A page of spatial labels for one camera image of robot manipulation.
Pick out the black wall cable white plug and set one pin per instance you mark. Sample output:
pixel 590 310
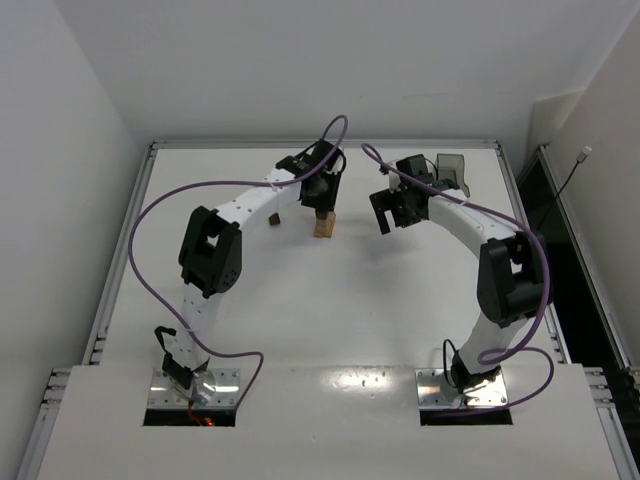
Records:
pixel 582 156

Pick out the smoky transparent plastic bin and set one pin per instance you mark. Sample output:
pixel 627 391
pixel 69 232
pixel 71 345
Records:
pixel 451 167

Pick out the dark half-round wood block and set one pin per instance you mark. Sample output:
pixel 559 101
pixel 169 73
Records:
pixel 274 219

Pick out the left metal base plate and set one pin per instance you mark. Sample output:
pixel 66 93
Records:
pixel 215 389

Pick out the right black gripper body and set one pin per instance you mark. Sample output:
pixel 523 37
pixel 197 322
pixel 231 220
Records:
pixel 392 210

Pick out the metal base plate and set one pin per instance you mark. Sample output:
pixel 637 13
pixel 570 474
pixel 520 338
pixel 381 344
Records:
pixel 215 389
pixel 435 394

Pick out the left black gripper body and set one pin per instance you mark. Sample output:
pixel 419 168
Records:
pixel 320 201

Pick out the printed light wood plank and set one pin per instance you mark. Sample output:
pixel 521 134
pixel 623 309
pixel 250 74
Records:
pixel 321 233

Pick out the light wood rectangular block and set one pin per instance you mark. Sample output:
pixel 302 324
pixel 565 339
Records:
pixel 326 222

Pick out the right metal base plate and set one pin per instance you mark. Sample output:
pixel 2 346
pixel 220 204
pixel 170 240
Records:
pixel 435 394

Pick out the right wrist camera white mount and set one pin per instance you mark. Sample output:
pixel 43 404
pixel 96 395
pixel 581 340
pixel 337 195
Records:
pixel 394 182

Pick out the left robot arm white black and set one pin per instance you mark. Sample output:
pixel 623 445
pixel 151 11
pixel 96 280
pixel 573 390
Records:
pixel 211 253

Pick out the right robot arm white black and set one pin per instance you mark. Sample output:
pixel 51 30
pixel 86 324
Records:
pixel 513 280

